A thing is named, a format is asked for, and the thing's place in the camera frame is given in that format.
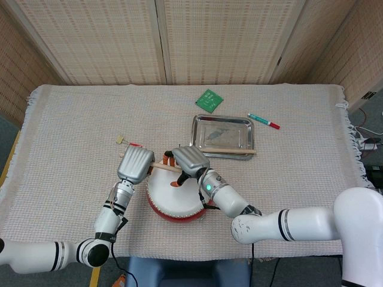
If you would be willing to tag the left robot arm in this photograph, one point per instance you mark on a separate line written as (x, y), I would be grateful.
(107, 218)

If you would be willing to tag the red drum white skin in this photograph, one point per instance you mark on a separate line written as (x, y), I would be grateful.
(173, 200)

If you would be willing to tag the rectangular metal tray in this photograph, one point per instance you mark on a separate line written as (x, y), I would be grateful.
(221, 131)

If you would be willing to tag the white power strip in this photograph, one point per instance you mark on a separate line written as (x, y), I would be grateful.
(369, 146)

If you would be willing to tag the teal marker red cap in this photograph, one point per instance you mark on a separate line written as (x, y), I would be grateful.
(263, 121)

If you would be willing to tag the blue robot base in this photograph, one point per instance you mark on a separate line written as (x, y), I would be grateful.
(185, 273)

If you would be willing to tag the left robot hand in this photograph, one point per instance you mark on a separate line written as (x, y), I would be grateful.
(134, 164)

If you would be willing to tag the orange item on floor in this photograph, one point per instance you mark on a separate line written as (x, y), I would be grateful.
(121, 281)

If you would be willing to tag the black box on floor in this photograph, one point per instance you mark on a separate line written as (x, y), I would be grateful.
(375, 174)

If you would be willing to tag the green circuit board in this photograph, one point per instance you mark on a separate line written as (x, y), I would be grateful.
(209, 100)

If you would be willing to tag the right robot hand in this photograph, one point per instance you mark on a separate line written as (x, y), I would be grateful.
(191, 160)

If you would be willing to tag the small tan eraser block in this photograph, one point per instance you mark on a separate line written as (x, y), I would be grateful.
(120, 139)

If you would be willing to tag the woven bamboo folding screen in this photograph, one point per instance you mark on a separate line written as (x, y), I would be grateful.
(104, 39)

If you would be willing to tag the black wall label plate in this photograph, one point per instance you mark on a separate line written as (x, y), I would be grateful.
(368, 95)

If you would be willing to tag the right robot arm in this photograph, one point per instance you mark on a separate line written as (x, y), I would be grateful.
(299, 227)

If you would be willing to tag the wooden drumstick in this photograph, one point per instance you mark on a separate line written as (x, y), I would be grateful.
(233, 151)
(164, 167)

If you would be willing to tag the small red packet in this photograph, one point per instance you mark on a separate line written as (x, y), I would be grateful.
(136, 145)

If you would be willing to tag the white woven tablecloth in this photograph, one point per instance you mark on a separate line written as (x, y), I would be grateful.
(74, 134)

